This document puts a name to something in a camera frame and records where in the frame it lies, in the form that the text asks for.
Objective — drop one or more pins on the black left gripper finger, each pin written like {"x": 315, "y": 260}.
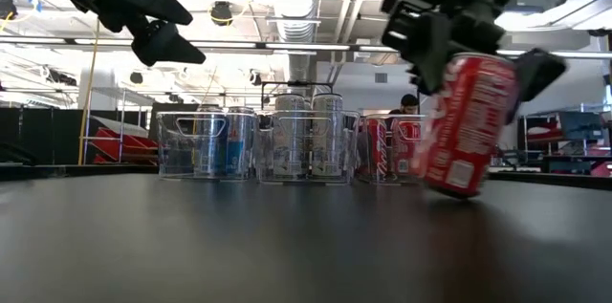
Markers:
{"x": 153, "y": 4}
{"x": 162, "y": 45}

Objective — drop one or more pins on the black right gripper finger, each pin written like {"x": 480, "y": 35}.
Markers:
{"x": 538, "y": 73}
{"x": 432, "y": 54}

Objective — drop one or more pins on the red Coca-Cola can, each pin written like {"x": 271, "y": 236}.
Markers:
{"x": 468, "y": 126}
{"x": 378, "y": 150}
{"x": 406, "y": 145}

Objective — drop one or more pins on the blue silver Red Bull can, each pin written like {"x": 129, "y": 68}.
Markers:
{"x": 210, "y": 150}
{"x": 240, "y": 150}

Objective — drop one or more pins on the white Celsius can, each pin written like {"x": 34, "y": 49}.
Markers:
{"x": 291, "y": 150}
{"x": 327, "y": 150}

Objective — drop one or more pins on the black round ceiling lamp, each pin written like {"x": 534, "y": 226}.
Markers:
{"x": 136, "y": 77}
{"x": 255, "y": 77}

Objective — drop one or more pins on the person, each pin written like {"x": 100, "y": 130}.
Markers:
{"x": 408, "y": 101}

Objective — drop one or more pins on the black ceiling-mounted device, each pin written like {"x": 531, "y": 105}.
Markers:
{"x": 221, "y": 12}

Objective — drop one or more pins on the metal shelf unit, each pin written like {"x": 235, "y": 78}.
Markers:
{"x": 581, "y": 126}

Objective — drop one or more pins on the long ceiling light bar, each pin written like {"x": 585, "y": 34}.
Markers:
{"x": 239, "y": 45}

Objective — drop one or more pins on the red storage bins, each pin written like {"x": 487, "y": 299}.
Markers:
{"x": 119, "y": 147}

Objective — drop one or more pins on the clear plastic bin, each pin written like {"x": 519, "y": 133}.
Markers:
{"x": 389, "y": 176}
{"x": 351, "y": 159}
{"x": 177, "y": 159}

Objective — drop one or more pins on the black partition panel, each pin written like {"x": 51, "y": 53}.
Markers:
{"x": 38, "y": 136}

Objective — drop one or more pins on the grey wall vent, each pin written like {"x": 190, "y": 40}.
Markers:
{"x": 381, "y": 78}

